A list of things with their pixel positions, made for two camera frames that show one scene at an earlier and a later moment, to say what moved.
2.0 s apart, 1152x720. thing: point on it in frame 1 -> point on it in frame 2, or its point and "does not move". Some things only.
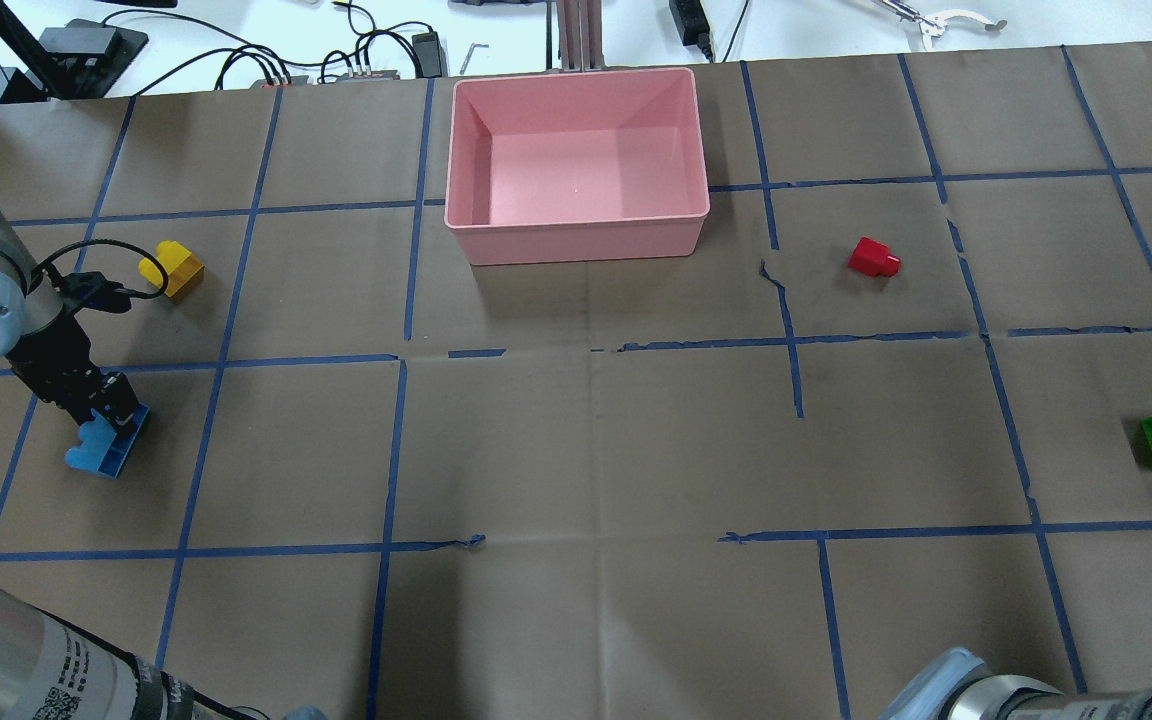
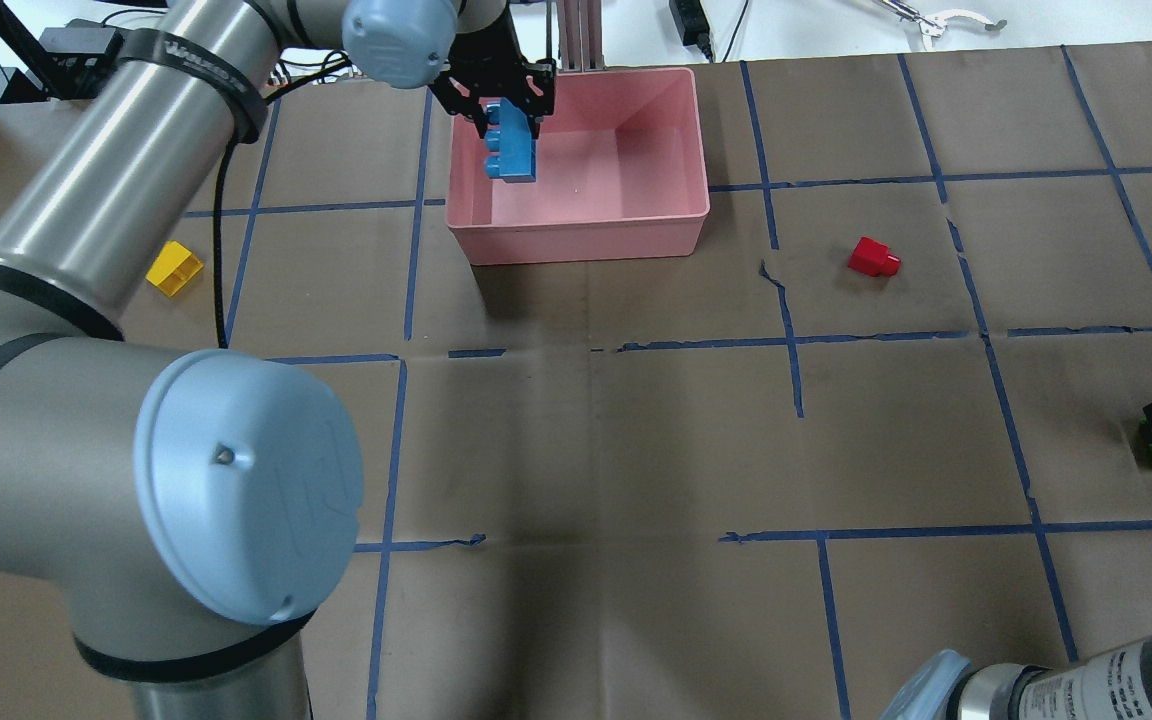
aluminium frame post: (579, 27) does not move
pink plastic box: (576, 166) does not move
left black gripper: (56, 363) -> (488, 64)
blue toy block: (104, 451) -> (512, 151)
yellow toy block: (181, 265) does not move
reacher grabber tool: (933, 25) does not move
